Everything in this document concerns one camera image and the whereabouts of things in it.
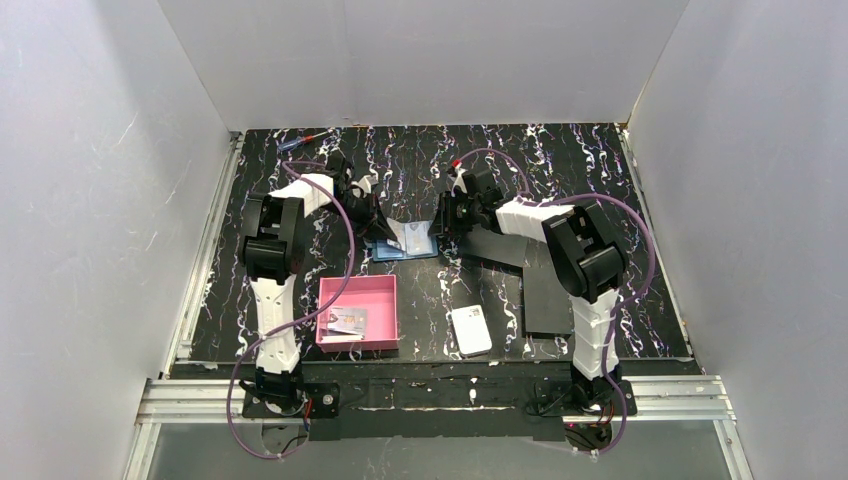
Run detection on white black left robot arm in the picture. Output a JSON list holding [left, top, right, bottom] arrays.
[[239, 154, 396, 414]]

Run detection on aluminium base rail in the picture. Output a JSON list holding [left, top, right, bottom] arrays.
[[124, 375, 752, 479]]

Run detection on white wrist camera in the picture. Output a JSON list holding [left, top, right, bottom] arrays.
[[446, 160, 467, 194], [350, 174, 378, 198]]

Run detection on white small box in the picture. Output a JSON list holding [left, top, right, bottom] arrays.
[[450, 305, 492, 357]]

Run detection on silver VIP credit card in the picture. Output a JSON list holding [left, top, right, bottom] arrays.
[[404, 221, 437, 258]]

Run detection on stack of grey cards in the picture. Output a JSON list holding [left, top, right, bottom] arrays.
[[320, 332, 364, 344]]

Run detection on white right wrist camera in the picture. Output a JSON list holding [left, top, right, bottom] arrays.
[[446, 160, 467, 194]]

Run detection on blue red handled screwdriver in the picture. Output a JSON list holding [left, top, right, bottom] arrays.
[[277, 131, 329, 153]]

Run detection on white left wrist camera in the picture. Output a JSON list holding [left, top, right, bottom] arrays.
[[350, 174, 378, 198]]

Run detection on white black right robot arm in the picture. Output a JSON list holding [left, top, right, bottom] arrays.
[[429, 165, 628, 411]]

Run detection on loose VIP card in tray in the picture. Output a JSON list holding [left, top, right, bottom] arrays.
[[325, 307, 368, 337]]

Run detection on flat black rectangular box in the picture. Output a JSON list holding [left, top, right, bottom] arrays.
[[522, 265, 574, 338]]

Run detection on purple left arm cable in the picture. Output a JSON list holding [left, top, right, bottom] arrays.
[[225, 158, 359, 462]]

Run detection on pink plastic tray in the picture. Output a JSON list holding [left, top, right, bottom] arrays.
[[316, 275, 399, 353]]

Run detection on blue leather card holder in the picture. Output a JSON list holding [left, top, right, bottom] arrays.
[[371, 219, 439, 262]]

